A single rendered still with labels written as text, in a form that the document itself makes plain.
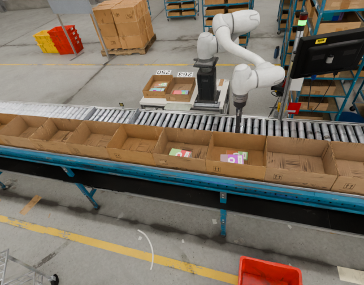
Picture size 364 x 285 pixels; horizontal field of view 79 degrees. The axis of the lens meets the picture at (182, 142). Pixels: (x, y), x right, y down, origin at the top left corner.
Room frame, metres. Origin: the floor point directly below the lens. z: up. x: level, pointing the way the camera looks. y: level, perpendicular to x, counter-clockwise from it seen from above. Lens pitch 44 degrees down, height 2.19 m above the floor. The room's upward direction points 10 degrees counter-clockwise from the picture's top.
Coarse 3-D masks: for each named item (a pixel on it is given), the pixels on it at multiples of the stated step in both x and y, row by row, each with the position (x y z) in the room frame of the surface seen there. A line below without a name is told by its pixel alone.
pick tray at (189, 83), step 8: (176, 80) 2.55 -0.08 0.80; (184, 80) 2.51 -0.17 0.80; (192, 80) 2.47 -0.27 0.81; (168, 88) 2.34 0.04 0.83; (176, 88) 2.44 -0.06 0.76; (184, 88) 2.40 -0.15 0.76; (192, 88) 2.27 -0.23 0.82; (168, 96) 2.19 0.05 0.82; (176, 96) 2.16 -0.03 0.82; (184, 96) 2.12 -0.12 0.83
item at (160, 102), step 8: (216, 80) 2.46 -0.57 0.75; (224, 80) 2.43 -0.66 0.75; (216, 88) 2.28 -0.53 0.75; (224, 88) 2.25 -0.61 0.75; (192, 96) 2.21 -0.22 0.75; (224, 96) 2.09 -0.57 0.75; (144, 104) 2.27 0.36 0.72; (152, 104) 2.23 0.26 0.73; (160, 104) 2.19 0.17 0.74; (192, 104) 2.05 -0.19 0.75
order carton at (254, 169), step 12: (216, 132) 1.22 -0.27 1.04; (228, 132) 1.19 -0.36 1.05; (216, 144) 1.22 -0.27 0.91; (228, 144) 1.19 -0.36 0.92; (240, 144) 1.15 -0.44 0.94; (252, 144) 1.12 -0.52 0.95; (264, 144) 1.09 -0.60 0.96; (216, 156) 1.12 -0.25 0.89; (252, 156) 1.05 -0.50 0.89; (264, 156) 1.00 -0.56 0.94; (216, 168) 0.94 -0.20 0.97; (228, 168) 0.91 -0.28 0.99; (240, 168) 0.88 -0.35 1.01; (252, 168) 0.85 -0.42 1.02; (264, 168) 0.82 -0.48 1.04
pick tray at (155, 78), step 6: (150, 78) 2.65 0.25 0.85; (156, 78) 2.71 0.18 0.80; (162, 78) 2.68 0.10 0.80; (168, 78) 2.64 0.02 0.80; (150, 84) 2.60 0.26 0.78; (168, 84) 2.43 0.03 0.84; (144, 90) 2.36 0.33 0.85; (144, 96) 2.37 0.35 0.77; (150, 96) 2.34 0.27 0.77; (156, 96) 2.31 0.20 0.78; (162, 96) 2.28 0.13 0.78
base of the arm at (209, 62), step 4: (196, 60) 2.19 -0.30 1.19; (200, 60) 2.11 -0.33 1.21; (204, 60) 2.08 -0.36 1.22; (208, 60) 2.08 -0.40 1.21; (212, 60) 2.09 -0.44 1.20; (196, 64) 2.11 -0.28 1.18; (200, 64) 2.09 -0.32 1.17; (204, 64) 2.08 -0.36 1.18; (208, 64) 2.06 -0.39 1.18; (212, 64) 2.04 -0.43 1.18
